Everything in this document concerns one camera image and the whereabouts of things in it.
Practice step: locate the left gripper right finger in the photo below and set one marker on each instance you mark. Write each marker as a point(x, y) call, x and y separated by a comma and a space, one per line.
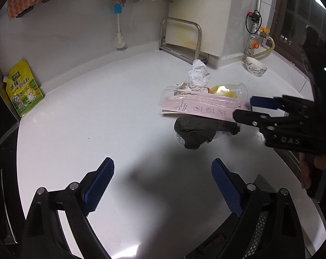
point(282, 235)

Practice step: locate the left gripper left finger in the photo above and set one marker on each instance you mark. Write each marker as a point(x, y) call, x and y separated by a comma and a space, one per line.
point(43, 235)

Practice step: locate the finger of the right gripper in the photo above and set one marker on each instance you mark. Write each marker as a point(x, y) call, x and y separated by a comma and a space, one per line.
point(285, 102)
point(276, 124)

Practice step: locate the pink toothbrush package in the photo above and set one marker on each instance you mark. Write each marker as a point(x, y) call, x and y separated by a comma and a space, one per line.
point(205, 105)

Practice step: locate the grey mesh trash basket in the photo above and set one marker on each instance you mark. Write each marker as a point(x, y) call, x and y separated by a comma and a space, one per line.
point(234, 237)

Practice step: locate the person's right hand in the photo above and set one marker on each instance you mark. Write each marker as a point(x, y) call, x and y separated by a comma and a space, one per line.
point(306, 163)

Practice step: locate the white patterned bowl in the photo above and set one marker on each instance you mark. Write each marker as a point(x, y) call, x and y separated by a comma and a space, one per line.
point(254, 66)

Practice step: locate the dark grey cloth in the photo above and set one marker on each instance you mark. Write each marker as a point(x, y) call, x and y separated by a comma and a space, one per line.
point(189, 123)

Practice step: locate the gas valve pipe assembly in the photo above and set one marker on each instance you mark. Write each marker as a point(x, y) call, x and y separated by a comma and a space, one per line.
point(253, 22)

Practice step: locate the crumpled white tissue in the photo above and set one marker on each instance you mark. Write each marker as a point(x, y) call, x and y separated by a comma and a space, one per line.
point(198, 78)

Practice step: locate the steel cutting board rack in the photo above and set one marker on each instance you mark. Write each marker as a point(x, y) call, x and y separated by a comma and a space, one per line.
point(182, 39)

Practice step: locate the white cutting board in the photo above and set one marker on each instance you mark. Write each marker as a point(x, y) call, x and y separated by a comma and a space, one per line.
point(211, 15)

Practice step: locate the yellow green refill pouch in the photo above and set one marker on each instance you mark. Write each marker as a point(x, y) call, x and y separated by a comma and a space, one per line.
point(22, 89)

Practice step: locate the blue handled bottle brush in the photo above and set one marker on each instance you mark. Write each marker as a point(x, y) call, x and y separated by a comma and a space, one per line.
point(119, 40)

